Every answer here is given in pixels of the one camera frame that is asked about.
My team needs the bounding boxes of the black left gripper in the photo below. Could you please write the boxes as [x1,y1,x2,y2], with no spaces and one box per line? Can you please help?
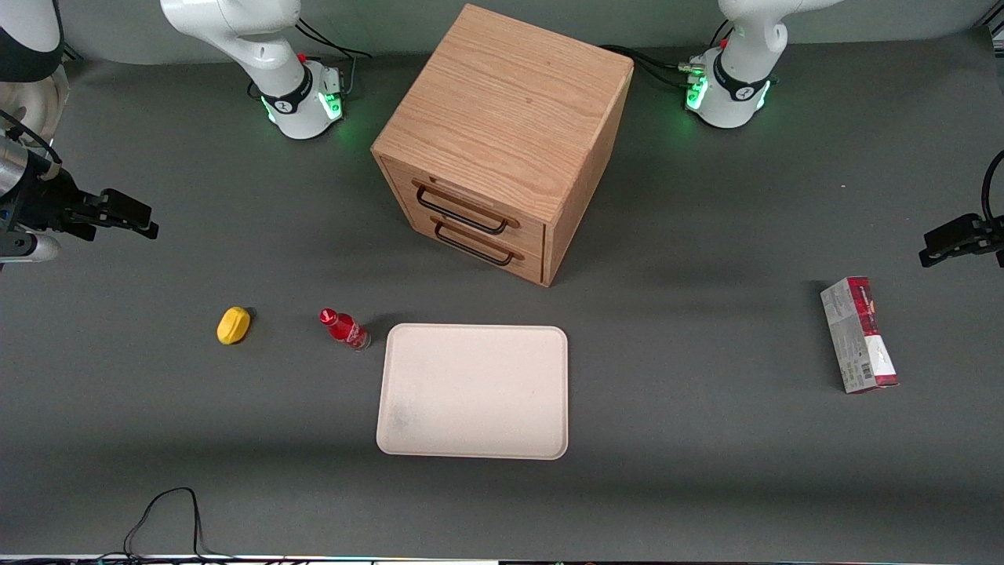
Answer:
[919,213,1004,268]

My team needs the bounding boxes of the beige plastic tray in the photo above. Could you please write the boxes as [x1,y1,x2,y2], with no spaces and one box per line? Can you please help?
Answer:
[376,323,569,461]

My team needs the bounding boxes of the wooden drawer cabinet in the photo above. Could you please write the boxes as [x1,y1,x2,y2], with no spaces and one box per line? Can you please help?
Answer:
[371,3,635,288]

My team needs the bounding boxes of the thin black looped cable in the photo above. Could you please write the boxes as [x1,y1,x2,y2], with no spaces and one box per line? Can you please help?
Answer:
[0,487,260,564]

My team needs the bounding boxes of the yellow lemon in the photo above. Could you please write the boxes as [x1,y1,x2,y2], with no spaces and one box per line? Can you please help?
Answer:
[216,306,252,346]

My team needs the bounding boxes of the long black drawer handle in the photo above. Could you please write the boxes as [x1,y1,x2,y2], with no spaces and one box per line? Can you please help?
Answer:
[413,180,521,235]

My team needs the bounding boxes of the black right arm base cable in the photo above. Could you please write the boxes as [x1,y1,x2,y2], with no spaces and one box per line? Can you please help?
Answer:
[295,17,374,100]

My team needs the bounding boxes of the red grey carton box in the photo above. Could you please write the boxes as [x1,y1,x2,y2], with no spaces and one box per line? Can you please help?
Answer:
[820,275,900,395]

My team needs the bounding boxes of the beige round stand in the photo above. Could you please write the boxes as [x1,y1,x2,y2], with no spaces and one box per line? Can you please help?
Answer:
[0,64,71,154]

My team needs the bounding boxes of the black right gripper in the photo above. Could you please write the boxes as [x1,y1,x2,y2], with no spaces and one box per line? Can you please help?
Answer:
[0,161,160,242]

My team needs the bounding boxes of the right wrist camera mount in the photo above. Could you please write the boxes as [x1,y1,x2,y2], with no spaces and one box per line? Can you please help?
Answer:
[0,231,62,264]

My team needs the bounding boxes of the black arm base cable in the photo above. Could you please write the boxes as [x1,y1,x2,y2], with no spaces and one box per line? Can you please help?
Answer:
[599,44,707,92]
[295,17,374,100]

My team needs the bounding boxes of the black left arm base cable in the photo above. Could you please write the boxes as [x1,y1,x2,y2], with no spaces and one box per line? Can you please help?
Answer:
[599,44,707,92]

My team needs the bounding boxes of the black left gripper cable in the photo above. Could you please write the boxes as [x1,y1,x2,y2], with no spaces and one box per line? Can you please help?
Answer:
[980,149,1004,230]

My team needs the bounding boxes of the short black drawer handle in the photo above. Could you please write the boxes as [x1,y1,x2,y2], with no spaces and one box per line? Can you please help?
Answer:
[431,217,525,267]

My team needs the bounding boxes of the red coke bottle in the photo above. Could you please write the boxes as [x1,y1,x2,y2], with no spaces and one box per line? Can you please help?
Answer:
[318,308,372,351]

